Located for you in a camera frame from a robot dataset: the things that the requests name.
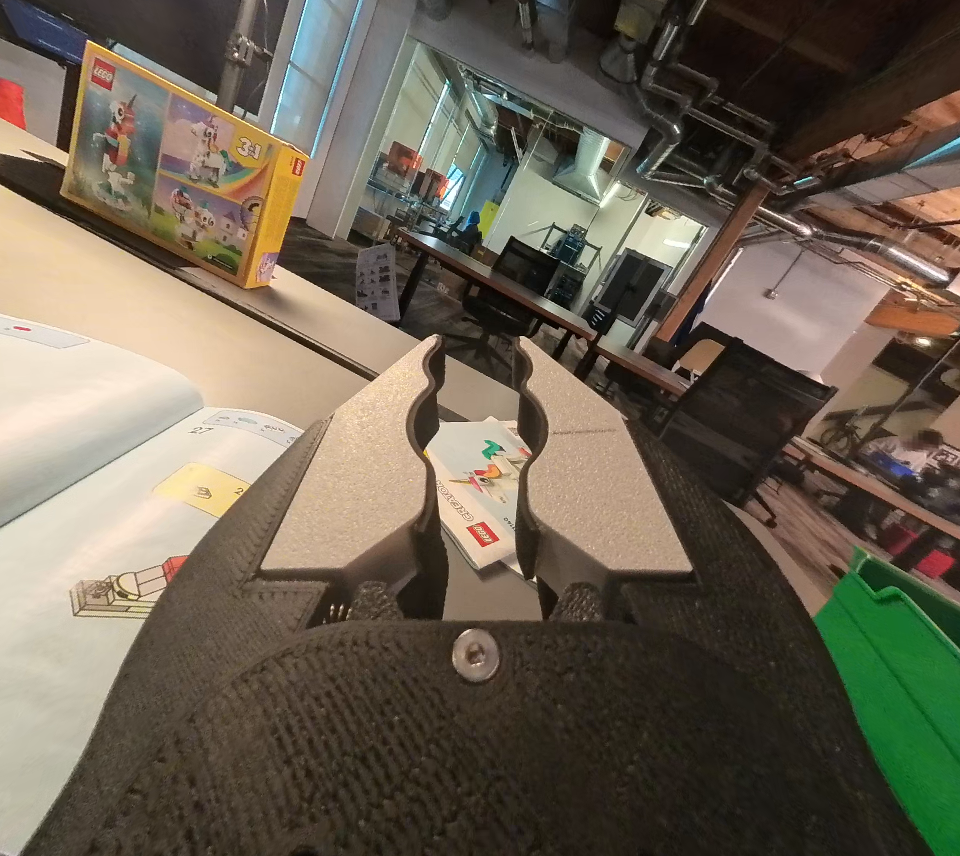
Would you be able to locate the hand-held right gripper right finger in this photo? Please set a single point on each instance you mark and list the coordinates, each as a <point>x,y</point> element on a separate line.
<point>607,496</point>

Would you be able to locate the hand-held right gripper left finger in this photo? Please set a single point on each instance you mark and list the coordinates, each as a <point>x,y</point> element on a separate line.
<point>352,488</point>

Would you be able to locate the pale blue instruction booklet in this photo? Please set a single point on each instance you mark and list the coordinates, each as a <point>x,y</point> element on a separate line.
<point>75,406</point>

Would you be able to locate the yellow lego box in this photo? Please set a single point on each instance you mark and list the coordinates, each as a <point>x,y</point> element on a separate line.
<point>187,166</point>

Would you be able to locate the white instruction leaflet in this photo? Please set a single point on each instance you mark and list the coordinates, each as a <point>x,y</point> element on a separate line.
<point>480,481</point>
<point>517,566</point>

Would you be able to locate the wooden table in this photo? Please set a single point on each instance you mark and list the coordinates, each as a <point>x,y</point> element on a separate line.
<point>450,252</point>
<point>862,488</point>
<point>637,365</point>

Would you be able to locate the black office chair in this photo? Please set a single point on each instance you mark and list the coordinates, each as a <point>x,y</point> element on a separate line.
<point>525,267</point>
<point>750,413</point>

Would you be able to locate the beige chair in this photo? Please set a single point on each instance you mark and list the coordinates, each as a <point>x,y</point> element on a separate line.
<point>701,357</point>

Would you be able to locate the white printed sheet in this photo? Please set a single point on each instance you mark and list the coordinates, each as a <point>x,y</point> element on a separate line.
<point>377,282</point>

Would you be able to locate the black screen on stand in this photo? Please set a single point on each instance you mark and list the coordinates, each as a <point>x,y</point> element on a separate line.
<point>634,286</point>

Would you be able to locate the black shelf rack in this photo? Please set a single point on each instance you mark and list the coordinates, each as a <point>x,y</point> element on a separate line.
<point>574,248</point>

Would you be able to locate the metal extraction hood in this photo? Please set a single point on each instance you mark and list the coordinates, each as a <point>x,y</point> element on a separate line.
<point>589,173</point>

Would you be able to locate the red storage crate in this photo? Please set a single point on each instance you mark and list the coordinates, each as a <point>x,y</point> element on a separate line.
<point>936,562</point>

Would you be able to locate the green plastic bin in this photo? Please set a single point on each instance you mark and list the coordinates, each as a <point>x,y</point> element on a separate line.
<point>900,683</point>

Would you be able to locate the grey ceiling pipes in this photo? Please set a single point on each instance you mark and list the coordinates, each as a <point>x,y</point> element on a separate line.
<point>667,136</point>

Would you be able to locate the grey light stand pole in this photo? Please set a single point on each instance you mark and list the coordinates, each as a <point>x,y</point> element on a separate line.
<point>244,8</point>

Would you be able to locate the stack of red cups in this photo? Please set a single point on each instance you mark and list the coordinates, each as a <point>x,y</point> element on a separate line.
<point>11,106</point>

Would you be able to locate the blue monitor screen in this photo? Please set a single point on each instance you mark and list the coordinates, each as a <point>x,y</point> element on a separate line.
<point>45,27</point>

